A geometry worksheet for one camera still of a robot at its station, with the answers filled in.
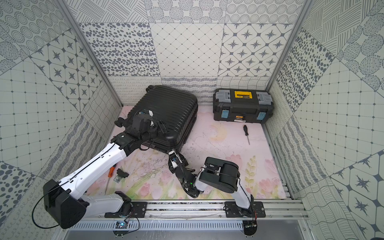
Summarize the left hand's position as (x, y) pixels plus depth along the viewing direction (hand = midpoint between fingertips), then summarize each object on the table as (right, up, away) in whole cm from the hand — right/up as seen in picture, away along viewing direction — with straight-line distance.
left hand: (170, 127), depth 76 cm
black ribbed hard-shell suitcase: (0, +10, +21) cm, 23 cm away
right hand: (+1, -16, +11) cm, 20 cm away
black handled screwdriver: (+49, -6, +28) cm, 56 cm away
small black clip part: (-30, -27, +7) cm, 41 cm away
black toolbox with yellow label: (+45, +14, +22) cm, 52 cm away
